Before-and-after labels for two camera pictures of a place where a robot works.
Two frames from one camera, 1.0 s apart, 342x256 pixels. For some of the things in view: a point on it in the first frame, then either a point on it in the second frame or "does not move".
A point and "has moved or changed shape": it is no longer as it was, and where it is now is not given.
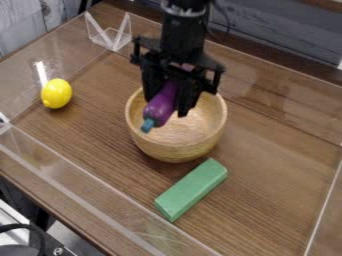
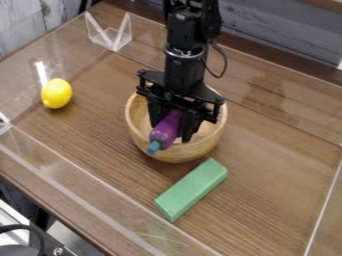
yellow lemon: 56,93 does not move
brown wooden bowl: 185,138 does not move
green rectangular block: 176,201 does not move
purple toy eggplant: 158,107 has moved or changed shape
